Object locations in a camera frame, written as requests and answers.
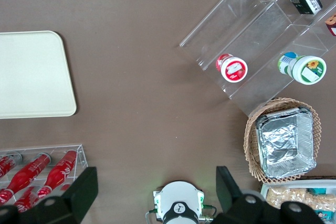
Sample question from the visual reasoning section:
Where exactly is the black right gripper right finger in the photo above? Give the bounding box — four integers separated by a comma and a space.
209, 165, 326, 224

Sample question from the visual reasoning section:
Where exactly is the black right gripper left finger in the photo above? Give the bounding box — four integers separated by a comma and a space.
0, 166, 99, 224

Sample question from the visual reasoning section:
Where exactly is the light tan wicker basket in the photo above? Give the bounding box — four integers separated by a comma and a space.
244, 97, 322, 184

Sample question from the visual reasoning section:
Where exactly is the white rectangular snack tray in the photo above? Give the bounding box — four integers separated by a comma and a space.
259, 179, 336, 224

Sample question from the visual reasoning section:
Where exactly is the beige plastic tray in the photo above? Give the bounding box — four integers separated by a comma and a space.
0, 30, 77, 119

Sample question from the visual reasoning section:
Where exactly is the red cola bottle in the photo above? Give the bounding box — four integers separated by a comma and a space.
13, 186, 40, 213
0, 153, 52, 205
37, 150, 78, 199
0, 155, 17, 180

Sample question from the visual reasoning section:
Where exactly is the clear acrylic bottle rack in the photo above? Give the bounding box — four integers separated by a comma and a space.
0, 144, 89, 209

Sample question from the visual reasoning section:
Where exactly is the large clear snack bag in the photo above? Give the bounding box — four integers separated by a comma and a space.
266, 186, 313, 209

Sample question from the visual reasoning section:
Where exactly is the aluminium foil container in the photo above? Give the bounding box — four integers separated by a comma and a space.
255, 106, 318, 178

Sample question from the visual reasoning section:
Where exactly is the small teal snack packet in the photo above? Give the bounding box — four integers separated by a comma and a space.
306, 188, 327, 196

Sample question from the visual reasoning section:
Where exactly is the teal snack box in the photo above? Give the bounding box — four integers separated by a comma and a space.
314, 209, 330, 221

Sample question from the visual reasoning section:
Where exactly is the red strawberry yogurt cup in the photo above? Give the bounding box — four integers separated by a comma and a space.
215, 53, 249, 83

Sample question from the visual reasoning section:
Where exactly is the green white yogurt cup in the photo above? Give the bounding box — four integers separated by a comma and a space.
277, 52, 327, 86

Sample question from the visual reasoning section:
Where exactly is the clear acrylic stepped shelf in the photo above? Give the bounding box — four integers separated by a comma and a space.
179, 0, 336, 118

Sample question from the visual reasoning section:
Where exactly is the red cookie box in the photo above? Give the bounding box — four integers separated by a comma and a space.
325, 13, 336, 37

